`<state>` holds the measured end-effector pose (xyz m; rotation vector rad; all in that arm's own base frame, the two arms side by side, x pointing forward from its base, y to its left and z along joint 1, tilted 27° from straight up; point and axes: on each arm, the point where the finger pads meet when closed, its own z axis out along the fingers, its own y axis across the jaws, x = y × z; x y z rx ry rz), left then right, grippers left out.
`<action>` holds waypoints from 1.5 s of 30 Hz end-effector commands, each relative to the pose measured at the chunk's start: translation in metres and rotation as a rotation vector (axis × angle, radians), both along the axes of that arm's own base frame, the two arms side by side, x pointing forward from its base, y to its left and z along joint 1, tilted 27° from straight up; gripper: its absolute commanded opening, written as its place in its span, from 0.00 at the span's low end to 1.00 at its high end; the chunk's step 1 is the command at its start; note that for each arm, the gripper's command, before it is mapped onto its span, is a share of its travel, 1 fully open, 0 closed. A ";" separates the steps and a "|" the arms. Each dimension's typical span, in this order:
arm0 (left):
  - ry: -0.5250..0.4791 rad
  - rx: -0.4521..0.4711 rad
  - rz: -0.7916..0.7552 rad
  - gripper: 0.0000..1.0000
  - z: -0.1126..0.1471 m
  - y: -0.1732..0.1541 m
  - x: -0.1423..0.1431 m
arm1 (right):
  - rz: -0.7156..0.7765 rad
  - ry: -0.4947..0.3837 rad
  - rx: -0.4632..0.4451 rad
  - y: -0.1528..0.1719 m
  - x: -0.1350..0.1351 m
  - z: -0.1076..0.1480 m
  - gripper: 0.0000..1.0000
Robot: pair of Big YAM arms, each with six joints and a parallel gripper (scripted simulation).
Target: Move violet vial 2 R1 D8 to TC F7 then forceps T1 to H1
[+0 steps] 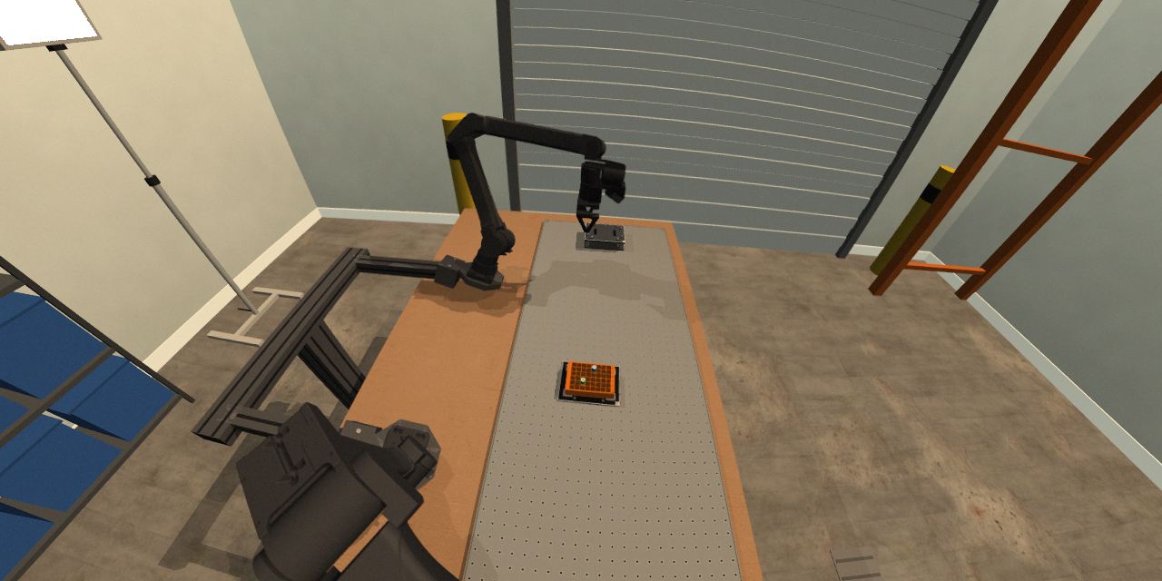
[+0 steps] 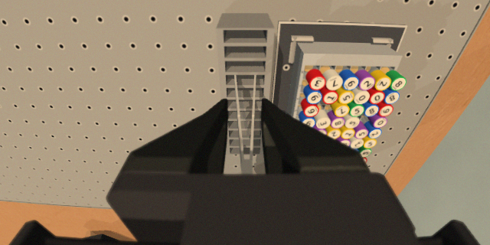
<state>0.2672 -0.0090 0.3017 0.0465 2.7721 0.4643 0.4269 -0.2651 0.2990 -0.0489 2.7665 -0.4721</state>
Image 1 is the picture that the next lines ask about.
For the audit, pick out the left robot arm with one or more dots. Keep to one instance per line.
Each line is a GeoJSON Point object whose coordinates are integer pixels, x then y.
{"type": "Point", "coordinates": [496, 243]}

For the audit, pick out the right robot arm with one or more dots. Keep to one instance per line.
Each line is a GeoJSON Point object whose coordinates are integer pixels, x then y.
{"type": "Point", "coordinates": [311, 497]}

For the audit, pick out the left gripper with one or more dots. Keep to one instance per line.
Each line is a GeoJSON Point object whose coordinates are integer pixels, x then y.
{"type": "Point", "coordinates": [583, 202]}

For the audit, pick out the orange grid tube rack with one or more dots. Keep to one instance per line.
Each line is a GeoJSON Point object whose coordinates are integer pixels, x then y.
{"type": "Point", "coordinates": [604, 389]}

